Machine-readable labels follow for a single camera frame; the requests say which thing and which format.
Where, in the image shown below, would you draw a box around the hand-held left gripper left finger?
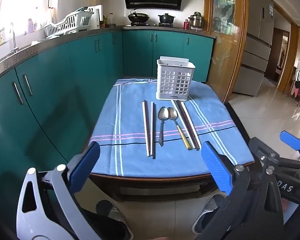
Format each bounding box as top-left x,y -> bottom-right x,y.
16,142 -> 101,240

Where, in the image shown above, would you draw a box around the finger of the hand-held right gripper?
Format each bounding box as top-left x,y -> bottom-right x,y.
279,131 -> 300,161
248,137 -> 281,169

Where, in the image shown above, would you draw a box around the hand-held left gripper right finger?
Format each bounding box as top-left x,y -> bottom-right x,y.
195,141 -> 284,240

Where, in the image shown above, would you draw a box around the group of chopsticks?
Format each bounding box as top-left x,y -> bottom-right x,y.
176,100 -> 199,150

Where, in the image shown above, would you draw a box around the gold-handled steel spoon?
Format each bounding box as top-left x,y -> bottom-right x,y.
167,107 -> 192,151

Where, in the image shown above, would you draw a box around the dark red chopstick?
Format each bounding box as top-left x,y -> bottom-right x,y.
150,101 -> 156,159

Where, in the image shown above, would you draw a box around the all-steel spoon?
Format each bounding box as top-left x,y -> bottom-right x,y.
158,106 -> 169,147

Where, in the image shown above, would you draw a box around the white plastic utensil holder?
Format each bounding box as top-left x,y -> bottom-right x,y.
155,56 -> 196,101

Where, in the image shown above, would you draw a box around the grey slipper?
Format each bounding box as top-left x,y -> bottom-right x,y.
96,200 -> 133,240
191,194 -> 228,235

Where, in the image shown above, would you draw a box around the blue striped towel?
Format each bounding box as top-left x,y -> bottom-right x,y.
89,78 -> 255,177

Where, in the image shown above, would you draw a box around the teal base cabinets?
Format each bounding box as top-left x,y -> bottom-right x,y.
0,30 -> 215,230

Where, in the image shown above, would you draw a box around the silver refrigerator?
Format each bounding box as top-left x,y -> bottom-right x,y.
231,0 -> 275,97

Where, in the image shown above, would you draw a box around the wood-framed glass door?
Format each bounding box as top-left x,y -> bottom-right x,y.
204,0 -> 249,103

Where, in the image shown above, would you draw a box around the grey kitchen countertop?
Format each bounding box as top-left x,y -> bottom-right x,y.
0,25 -> 217,85

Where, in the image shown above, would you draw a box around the stainless steel pot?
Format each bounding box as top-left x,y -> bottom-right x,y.
188,12 -> 205,29

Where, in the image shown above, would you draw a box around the white dish rack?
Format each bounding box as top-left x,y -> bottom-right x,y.
44,7 -> 94,39

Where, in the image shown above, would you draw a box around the chrome faucet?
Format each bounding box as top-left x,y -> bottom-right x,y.
10,22 -> 19,53

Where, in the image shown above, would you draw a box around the white cutting board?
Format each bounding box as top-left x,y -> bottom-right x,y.
87,4 -> 103,29

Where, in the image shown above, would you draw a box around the white detergent bottle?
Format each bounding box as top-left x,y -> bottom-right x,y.
33,7 -> 40,32

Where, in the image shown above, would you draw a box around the gas stove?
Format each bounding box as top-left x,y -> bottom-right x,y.
122,22 -> 180,28

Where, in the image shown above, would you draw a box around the black wok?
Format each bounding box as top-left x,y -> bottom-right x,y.
127,9 -> 150,23

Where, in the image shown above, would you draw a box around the black lidded pot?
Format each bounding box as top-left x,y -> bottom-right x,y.
158,13 -> 176,24

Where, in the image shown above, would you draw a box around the kitchen window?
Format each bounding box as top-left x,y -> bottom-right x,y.
0,0 -> 53,38

